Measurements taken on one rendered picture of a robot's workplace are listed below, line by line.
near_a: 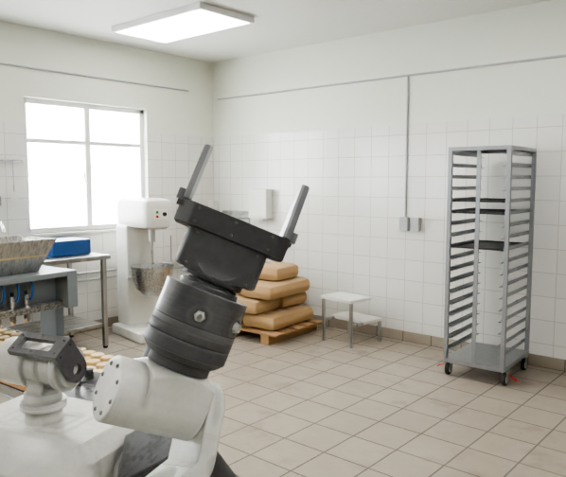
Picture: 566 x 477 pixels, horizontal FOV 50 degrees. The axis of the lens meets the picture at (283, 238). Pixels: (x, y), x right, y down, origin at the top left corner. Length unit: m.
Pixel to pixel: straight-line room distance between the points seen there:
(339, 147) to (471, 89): 1.49
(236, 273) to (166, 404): 0.14
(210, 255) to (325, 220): 5.94
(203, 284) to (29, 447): 0.39
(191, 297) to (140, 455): 0.30
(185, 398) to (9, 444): 0.36
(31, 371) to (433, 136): 5.23
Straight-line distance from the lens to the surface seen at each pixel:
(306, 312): 6.32
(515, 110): 5.60
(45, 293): 2.80
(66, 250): 5.88
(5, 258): 2.64
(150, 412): 0.62
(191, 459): 0.65
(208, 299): 0.60
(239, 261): 0.61
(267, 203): 6.92
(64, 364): 0.88
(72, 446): 0.87
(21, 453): 0.91
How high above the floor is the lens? 1.56
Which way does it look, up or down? 5 degrees down
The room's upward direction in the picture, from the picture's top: straight up
